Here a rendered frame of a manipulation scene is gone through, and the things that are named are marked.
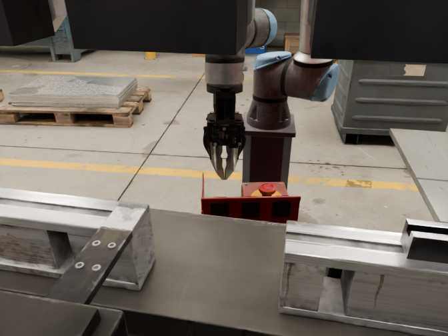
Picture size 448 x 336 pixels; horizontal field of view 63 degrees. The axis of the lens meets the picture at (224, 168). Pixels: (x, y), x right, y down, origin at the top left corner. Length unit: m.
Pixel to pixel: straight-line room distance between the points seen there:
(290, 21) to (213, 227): 6.40
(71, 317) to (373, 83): 2.79
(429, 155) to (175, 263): 0.39
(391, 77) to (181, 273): 2.61
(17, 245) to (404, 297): 0.47
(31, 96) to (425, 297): 3.53
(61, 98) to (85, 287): 3.29
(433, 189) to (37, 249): 0.50
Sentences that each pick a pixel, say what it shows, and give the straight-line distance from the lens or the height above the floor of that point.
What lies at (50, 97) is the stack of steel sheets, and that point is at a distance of 3.63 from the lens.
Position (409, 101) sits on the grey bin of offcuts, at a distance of 3.05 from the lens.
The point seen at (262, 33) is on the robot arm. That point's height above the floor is 1.12.
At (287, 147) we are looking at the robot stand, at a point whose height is 0.72.
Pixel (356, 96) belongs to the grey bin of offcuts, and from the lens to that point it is 2.95.
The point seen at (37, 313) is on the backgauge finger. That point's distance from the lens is 0.29.
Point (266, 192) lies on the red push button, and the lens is 0.80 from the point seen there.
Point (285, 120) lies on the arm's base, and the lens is 1.22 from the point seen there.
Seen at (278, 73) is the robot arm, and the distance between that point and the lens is 1.15.
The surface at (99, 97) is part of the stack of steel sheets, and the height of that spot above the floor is 0.24.
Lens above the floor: 1.24
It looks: 29 degrees down
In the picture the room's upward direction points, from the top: straight up
